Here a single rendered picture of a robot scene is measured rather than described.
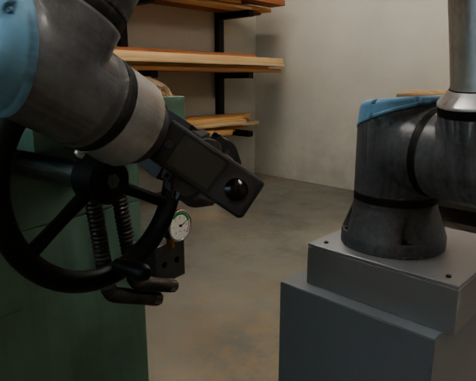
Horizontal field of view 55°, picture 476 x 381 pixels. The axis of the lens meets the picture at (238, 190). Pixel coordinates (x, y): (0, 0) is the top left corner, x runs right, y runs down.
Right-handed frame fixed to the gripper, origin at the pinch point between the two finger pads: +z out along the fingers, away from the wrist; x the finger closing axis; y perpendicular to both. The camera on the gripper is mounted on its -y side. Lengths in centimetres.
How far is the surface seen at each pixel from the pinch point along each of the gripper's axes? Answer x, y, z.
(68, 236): 22.4, 23.3, 2.0
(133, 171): 8.8, 27.8, 10.9
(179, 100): -7.2, 33.6, 16.6
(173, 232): 14.4, 18.2, 18.9
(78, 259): 25.5, 21.8, 5.5
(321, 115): -84, 165, 315
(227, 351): 53, 27, 100
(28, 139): 9.6, 20.9, -15.5
